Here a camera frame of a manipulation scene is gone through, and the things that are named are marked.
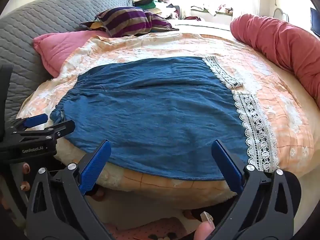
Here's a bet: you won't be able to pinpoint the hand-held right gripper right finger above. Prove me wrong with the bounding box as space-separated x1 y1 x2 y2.
211 139 304 240

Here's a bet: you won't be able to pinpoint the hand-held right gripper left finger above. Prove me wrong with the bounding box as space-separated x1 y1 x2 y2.
25 139 118 240

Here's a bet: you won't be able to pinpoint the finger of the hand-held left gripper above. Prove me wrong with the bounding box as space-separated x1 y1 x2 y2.
7 113 49 132
37 119 76 141

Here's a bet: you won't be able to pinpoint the blue pants with lace trim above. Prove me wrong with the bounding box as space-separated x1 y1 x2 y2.
49 56 280 181

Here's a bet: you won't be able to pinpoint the person's left hand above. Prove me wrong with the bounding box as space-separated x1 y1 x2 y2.
19 161 32 193

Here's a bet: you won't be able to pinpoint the person's right hand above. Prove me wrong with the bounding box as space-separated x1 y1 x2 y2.
194 211 216 240

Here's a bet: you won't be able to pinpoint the pink quilted pillow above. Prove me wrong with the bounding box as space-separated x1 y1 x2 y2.
33 30 110 78

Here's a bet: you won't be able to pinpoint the grey quilted headboard cover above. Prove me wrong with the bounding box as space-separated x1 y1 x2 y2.
0 0 133 120

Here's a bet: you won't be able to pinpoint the purple striped cloth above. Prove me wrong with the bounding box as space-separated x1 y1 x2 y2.
80 7 179 37

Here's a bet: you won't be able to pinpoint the peach floral fleece blanket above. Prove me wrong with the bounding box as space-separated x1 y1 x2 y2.
16 29 314 205

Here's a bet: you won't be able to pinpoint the red rolled bolster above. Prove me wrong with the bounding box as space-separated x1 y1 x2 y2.
230 14 320 100

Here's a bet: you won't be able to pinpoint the pile of colourful clothes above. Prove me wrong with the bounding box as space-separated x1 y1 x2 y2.
132 0 187 20

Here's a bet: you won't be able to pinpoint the light cloth heap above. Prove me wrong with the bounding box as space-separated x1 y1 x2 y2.
191 2 234 17

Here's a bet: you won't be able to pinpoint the black flat screen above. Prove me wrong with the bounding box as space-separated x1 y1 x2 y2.
310 7 320 37

